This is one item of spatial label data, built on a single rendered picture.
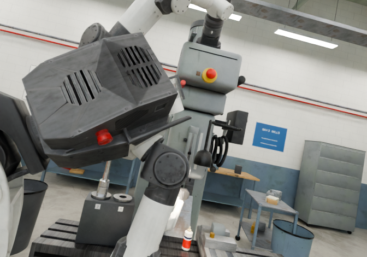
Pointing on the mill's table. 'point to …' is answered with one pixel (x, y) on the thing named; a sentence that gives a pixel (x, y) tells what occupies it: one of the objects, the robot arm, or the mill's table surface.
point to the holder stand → (105, 218)
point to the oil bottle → (187, 239)
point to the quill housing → (177, 136)
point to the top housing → (188, 55)
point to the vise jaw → (219, 243)
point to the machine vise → (208, 247)
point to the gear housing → (203, 100)
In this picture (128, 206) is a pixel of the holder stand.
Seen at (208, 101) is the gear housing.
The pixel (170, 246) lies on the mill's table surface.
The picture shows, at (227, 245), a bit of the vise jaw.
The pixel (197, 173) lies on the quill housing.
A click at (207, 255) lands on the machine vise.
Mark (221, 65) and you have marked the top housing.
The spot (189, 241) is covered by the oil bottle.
